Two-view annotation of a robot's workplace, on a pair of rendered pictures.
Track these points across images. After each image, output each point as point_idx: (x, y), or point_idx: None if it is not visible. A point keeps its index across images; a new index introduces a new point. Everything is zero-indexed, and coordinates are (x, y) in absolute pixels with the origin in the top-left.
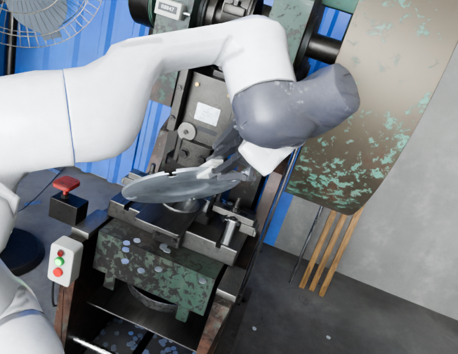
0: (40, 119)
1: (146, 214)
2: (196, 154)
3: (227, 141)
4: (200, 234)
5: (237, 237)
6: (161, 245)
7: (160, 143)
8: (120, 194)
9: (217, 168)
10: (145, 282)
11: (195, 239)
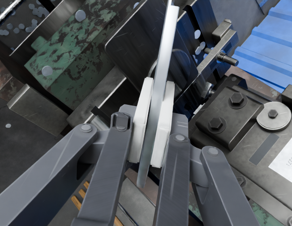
0: None
1: (157, 13)
2: (228, 119)
3: (211, 218)
4: (117, 92)
5: None
6: None
7: (261, 88)
8: (208, 9)
9: (121, 136)
10: (87, 8)
11: (114, 84)
